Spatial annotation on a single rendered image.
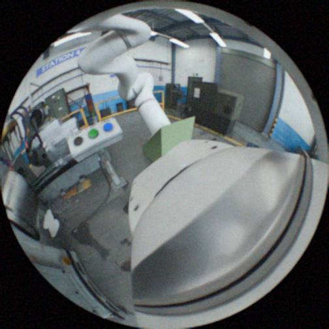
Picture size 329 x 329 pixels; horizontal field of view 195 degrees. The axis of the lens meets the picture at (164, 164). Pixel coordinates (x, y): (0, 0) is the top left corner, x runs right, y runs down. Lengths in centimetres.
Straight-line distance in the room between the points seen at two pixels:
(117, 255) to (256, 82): 673
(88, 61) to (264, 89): 645
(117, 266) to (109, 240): 10
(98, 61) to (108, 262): 60
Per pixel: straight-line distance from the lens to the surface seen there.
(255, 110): 635
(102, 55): 33
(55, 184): 68
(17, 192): 46
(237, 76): 657
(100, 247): 43
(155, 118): 49
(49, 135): 57
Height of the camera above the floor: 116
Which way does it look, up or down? 45 degrees down
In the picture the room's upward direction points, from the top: straight up
